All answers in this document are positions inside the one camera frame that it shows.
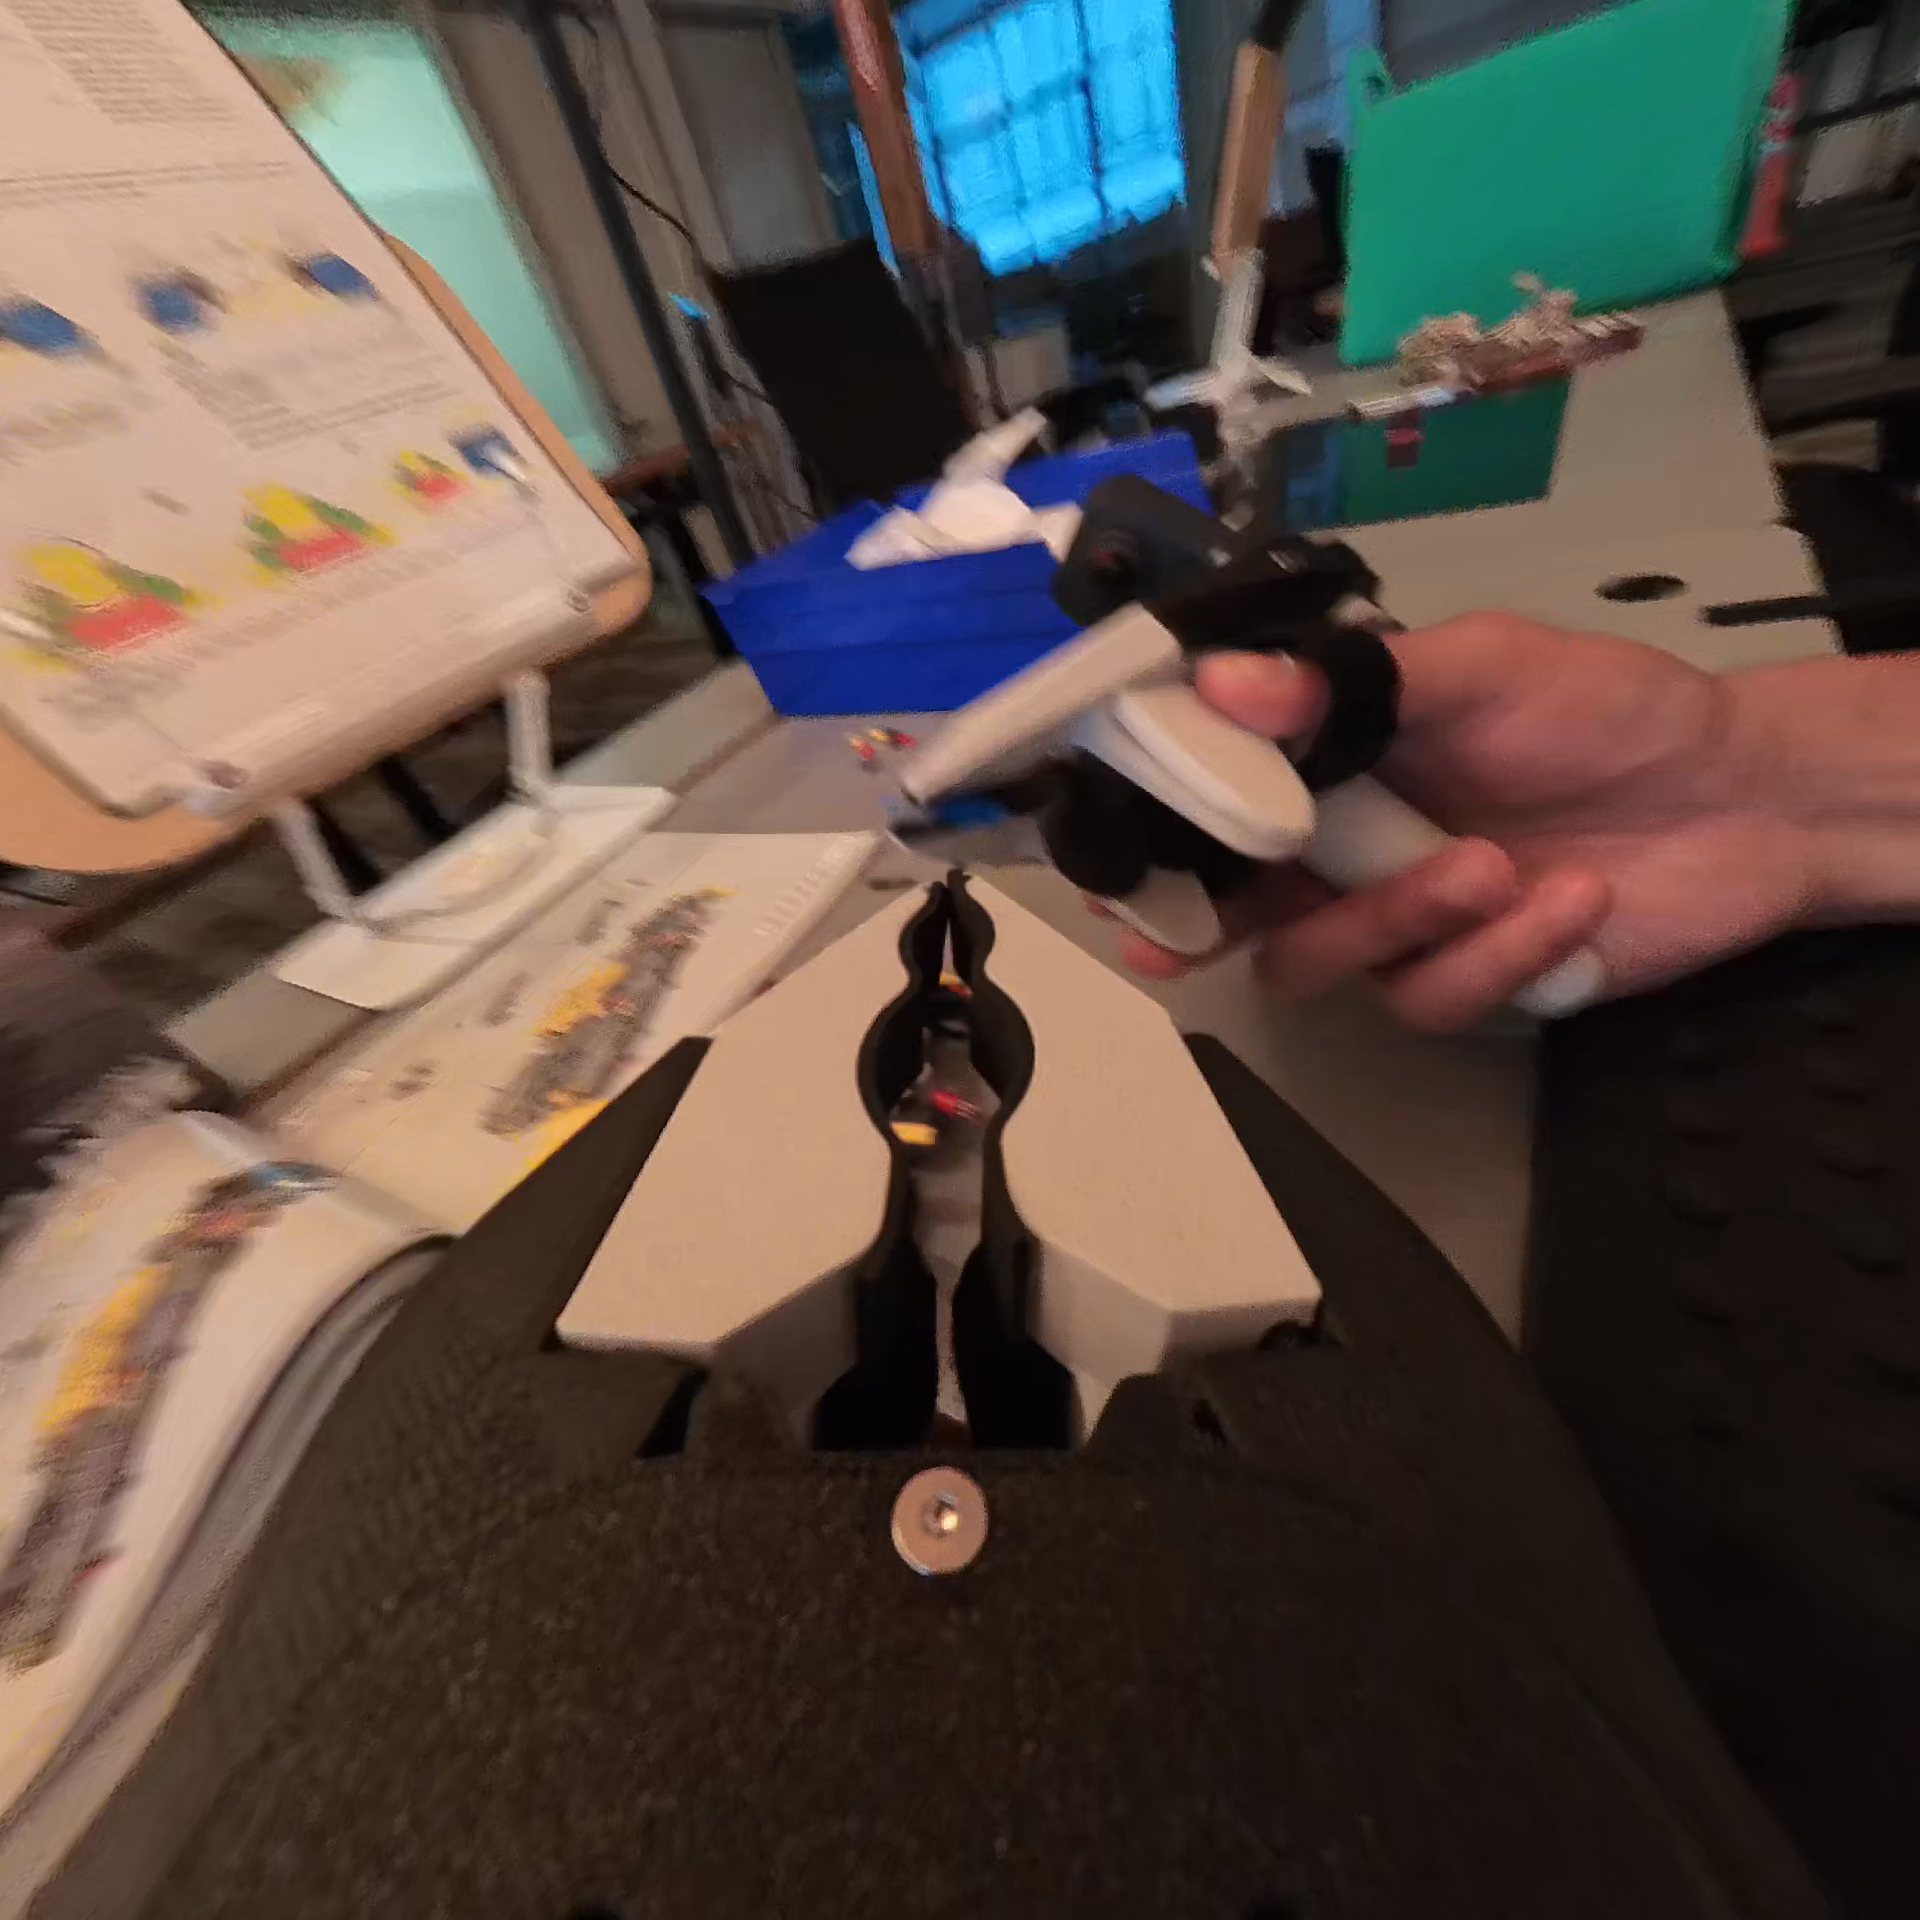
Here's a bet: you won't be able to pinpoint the printed instruction sheet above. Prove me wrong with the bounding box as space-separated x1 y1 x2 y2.
0 0 635 823

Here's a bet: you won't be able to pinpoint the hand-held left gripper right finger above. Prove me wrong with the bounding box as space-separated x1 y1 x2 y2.
953 875 1322 1412

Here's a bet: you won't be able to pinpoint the yellow black brick car model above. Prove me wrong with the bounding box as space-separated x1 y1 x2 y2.
885 975 994 1153

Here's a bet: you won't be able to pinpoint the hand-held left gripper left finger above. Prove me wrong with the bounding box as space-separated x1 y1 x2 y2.
558 881 950 1403

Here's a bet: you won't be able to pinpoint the open instruction booklet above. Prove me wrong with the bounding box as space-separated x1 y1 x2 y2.
0 829 883 1839

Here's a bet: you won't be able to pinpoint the wooden post red sign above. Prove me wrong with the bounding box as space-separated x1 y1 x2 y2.
829 0 950 275

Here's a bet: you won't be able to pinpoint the red fire extinguisher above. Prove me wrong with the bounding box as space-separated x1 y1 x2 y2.
1737 71 1805 262

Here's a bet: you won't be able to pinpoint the crumpled white paper bags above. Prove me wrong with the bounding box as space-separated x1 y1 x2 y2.
844 412 1086 577

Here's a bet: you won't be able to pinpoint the blue plastic bin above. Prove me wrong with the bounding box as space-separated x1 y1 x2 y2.
700 429 1216 723

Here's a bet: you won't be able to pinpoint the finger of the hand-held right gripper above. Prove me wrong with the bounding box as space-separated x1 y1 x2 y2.
896 614 1194 812

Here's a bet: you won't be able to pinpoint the grey desk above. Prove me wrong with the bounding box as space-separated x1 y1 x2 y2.
164 293 1846 1338

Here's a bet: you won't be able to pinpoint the small brown brick model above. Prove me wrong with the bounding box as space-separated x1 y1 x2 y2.
1392 276 1648 398

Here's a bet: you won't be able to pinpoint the person's right hand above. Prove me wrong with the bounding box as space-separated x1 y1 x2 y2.
1117 609 1745 1038

